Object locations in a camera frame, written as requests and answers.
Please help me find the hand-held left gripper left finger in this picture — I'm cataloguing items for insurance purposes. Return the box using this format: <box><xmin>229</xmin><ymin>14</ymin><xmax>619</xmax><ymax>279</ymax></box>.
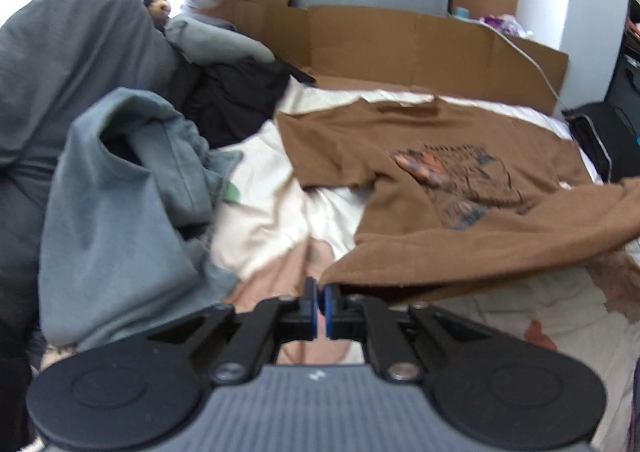
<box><xmin>145</xmin><ymin>277</ymin><xmax>318</xmax><ymax>383</ymax></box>

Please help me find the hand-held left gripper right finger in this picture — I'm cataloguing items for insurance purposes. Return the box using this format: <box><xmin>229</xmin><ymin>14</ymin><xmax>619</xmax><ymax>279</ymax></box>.
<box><xmin>324</xmin><ymin>284</ymin><xmax>501</xmax><ymax>383</ymax></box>

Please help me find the brown printed t-shirt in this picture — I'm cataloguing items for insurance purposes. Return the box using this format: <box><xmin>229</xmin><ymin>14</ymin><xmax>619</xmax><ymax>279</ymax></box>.
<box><xmin>275</xmin><ymin>97</ymin><xmax>640</xmax><ymax>300</ymax></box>

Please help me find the black knit garment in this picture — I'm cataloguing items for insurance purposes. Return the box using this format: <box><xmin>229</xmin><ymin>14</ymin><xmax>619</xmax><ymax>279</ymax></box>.
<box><xmin>562</xmin><ymin>102</ymin><xmax>640</xmax><ymax>183</ymax></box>

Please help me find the black clothes pile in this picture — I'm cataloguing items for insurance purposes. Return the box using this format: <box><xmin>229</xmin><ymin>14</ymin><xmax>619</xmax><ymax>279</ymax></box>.
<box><xmin>165</xmin><ymin>59</ymin><xmax>317</xmax><ymax>150</ymax></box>

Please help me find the cream bear print bed sheet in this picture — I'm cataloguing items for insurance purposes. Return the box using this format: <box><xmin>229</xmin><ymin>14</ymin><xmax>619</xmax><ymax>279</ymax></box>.
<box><xmin>210</xmin><ymin>82</ymin><xmax>640</xmax><ymax>452</ymax></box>

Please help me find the grey-blue sweatshirt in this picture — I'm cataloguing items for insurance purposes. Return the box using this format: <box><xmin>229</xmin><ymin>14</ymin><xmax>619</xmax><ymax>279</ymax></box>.
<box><xmin>37</xmin><ymin>87</ymin><xmax>246</xmax><ymax>348</ymax></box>

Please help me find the flattened cardboard sheet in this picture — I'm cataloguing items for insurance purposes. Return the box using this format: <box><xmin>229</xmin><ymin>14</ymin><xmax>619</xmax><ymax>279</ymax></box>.
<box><xmin>210</xmin><ymin>4</ymin><xmax>571</xmax><ymax>118</ymax></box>

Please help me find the grey neck pillow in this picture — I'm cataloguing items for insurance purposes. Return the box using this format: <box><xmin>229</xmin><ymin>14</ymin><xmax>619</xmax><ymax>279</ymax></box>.
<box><xmin>165</xmin><ymin>14</ymin><xmax>276</xmax><ymax>65</ymax></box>

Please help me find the small plush toy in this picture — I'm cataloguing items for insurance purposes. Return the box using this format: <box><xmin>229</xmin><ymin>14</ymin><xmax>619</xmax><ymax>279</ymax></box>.
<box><xmin>142</xmin><ymin>0</ymin><xmax>173</xmax><ymax>30</ymax></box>

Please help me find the pink white detergent pouch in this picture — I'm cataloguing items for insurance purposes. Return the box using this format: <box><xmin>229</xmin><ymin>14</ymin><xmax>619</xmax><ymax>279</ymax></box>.
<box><xmin>500</xmin><ymin>14</ymin><xmax>536</xmax><ymax>38</ymax></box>

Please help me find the dark grey blanket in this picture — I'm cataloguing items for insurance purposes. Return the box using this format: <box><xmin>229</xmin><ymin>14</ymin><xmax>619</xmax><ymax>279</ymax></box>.
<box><xmin>0</xmin><ymin>0</ymin><xmax>186</xmax><ymax>323</ymax></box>

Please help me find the white cable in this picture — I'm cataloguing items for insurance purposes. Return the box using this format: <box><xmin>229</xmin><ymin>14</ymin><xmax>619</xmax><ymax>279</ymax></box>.
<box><xmin>492</xmin><ymin>29</ymin><xmax>563</xmax><ymax>113</ymax></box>

